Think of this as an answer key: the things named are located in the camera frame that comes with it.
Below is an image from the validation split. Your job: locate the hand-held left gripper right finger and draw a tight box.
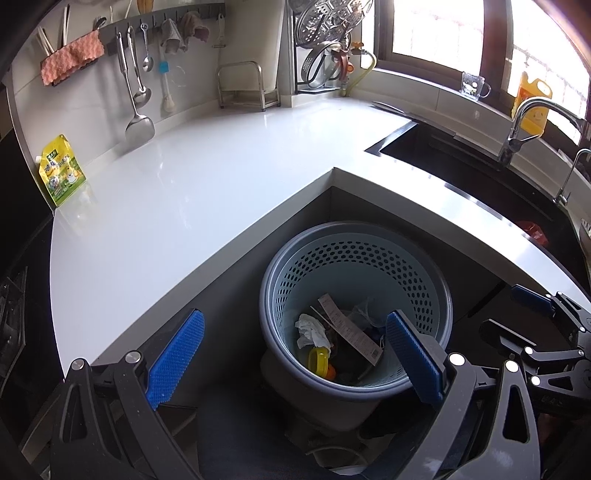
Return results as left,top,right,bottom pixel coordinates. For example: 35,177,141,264
385,311,546,480

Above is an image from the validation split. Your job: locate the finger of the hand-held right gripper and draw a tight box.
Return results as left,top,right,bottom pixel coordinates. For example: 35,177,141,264
510,284,591,333
479,318,591,402

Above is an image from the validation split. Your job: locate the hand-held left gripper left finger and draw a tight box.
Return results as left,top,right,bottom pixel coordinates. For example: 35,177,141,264
48,309,206,480

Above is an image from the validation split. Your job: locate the clear plastic bag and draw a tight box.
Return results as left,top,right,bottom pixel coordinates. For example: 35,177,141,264
348,300,384,330

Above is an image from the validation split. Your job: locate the pink paper slip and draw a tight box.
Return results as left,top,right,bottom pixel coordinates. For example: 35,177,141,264
318,293,384,366

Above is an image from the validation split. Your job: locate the yellow plastic ring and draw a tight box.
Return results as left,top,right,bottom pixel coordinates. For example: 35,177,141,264
308,347,334,377

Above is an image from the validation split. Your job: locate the large white paper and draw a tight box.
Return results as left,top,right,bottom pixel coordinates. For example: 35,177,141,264
295,314,332,350

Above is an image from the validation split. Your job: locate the grey-blue perforated waste basket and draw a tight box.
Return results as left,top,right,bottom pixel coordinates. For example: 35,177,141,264
259,222,454,402

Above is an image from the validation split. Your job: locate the red plastic bag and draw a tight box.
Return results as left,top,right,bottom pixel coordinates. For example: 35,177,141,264
517,220,550,245

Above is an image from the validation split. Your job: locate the small chrome faucet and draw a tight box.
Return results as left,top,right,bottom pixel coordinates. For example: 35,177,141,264
554,148,591,206

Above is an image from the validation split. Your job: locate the black sink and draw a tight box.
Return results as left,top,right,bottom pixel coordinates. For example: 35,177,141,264
365,121,591,287

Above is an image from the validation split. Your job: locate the chrome sink faucet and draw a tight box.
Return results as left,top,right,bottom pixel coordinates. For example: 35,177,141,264
499,97,585,167

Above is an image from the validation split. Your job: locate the yellow detergent bottle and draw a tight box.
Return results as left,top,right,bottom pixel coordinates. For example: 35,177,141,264
510,71,554,137

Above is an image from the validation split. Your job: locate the green yellow spout pouch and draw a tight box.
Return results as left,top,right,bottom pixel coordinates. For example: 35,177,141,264
37,134,88,207

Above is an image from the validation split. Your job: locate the clear cartoon mug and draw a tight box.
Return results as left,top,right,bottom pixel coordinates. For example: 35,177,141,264
462,71,492,101

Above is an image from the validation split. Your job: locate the steel spatula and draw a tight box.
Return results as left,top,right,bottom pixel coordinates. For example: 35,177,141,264
115,32,155,146

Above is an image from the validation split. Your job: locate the steel ladle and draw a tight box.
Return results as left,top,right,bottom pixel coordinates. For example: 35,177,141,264
127,28,152,109

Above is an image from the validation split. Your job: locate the steel board stand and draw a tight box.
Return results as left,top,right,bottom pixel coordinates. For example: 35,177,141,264
216,61,281,112

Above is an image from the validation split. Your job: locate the black lid rack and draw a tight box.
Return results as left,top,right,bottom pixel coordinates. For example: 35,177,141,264
293,0,352,95

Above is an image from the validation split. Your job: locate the blue white bottle brush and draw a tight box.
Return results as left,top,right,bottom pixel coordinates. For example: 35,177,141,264
158,60,176,116

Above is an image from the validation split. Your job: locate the steel spoon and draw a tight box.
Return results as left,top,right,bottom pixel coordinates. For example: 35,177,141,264
140,25,154,72

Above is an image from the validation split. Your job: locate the brown framed window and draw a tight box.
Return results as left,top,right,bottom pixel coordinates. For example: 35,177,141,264
369,0,591,144

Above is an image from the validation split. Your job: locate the brass gas valve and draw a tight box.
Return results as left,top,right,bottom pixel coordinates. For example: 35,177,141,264
342,41,365,70

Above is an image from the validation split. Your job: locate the glass pot lid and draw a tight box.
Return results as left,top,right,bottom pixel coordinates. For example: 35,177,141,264
301,41,345,86

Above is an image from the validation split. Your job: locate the pink dishcloth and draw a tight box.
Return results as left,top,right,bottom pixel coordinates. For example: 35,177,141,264
40,31,105,87

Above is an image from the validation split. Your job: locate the grey rag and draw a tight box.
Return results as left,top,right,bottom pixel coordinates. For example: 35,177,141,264
179,11,211,44
159,18,185,52

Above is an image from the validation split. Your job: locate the white cutting board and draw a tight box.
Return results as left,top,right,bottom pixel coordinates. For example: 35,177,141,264
261,0,296,95

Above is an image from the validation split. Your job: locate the bundle of chopsticks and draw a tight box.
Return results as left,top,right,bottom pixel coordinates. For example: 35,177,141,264
37,4,70,54

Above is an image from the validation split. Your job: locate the perforated steel steamer tray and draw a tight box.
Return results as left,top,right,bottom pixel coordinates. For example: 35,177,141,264
295,0,370,44

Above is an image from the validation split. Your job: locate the yellow gas hose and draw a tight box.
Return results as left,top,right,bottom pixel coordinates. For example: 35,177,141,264
339,50,377,97

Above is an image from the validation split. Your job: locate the grey wall hook rail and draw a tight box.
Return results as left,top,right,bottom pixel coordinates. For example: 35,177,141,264
99,2,225,51

